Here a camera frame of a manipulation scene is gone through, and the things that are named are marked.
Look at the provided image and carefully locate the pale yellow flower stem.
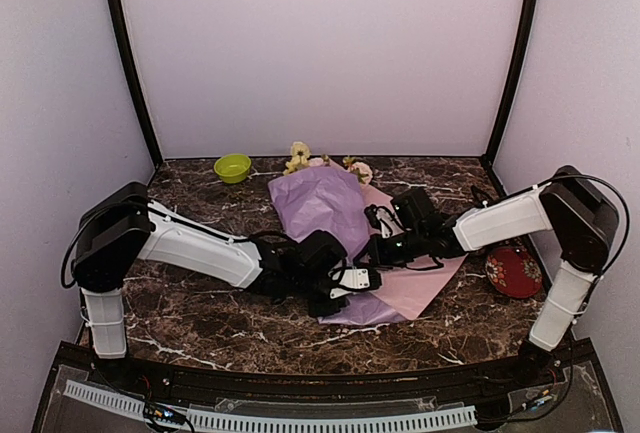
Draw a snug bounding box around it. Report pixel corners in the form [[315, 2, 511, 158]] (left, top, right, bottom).
[[283, 141, 311, 175]]

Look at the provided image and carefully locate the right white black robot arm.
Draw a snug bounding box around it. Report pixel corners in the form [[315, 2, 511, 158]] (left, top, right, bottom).
[[359, 165, 631, 387]]

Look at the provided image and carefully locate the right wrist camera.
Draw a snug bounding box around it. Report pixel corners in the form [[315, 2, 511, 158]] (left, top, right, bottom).
[[364, 204, 404, 238]]

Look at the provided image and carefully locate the white slotted cable duct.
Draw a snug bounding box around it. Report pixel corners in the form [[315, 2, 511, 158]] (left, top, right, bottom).
[[63, 380, 477, 433]]

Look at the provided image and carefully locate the pink carnation stem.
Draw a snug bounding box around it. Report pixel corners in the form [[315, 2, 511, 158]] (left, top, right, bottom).
[[342, 156, 373, 185]]

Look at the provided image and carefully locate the pink purple wrapping paper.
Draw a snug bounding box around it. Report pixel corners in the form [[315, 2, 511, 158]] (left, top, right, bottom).
[[267, 162, 466, 327]]

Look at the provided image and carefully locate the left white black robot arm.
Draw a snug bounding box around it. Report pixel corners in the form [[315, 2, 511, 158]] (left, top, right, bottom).
[[60, 182, 356, 389]]

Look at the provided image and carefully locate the pink rose stem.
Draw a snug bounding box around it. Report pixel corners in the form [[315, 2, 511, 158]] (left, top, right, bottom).
[[308, 155, 331, 167]]

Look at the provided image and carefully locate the black front rail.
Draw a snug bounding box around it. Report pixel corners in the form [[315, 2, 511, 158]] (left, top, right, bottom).
[[54, 342, 591, 404]]

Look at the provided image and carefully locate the red floral pouch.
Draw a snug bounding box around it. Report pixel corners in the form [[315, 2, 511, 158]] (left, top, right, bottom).
[[485, 246, 543, 299]]

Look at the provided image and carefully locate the left black frame post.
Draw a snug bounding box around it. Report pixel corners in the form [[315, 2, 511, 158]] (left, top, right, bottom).
[[107, 0, 164, 169]]

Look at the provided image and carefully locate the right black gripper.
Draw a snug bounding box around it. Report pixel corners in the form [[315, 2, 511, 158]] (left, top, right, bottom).
[[355, 226, 427, 270]]

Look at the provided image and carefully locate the right black frame post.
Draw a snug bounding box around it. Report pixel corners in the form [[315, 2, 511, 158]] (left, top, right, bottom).
[[481, 0, 537, 168]]

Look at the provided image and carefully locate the green plastic bowl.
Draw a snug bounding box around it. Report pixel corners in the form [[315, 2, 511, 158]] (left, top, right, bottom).
[[214, 154, 252, 184]]

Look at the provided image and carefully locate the black frame post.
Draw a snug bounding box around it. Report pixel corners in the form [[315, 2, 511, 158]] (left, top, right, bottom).
[[107, 0, 164, 169], [481, 0, 537, 168]]

